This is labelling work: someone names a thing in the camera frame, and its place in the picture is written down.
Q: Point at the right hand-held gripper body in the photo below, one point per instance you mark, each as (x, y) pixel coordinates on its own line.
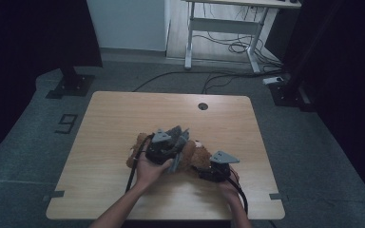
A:
(218, 169)

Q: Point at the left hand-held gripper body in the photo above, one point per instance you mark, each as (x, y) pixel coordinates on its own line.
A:
(160, 150)

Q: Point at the brown plush teddy bear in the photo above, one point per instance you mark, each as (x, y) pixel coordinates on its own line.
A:
(196, 156)

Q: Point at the person's right hand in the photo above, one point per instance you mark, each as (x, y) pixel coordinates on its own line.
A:
(230, 191)

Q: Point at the person's left hand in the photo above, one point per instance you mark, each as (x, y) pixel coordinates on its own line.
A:
(149, 174)

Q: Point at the grey tape strip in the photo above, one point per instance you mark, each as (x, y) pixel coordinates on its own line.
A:
(278, 196)
(54, 194)

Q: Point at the black floor tape marking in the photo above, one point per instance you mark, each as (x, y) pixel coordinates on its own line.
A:
(67, 123)

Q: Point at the black stand base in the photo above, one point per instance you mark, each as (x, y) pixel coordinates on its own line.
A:
(71, 85)
(290, 93)

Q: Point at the white power strip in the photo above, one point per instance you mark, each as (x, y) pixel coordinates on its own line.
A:
(273, 80)

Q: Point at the black curtain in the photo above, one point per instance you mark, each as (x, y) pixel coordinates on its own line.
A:
(345, 63)
(28, 47)

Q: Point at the white desk frame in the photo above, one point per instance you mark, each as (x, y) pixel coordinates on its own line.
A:
(225, 26)

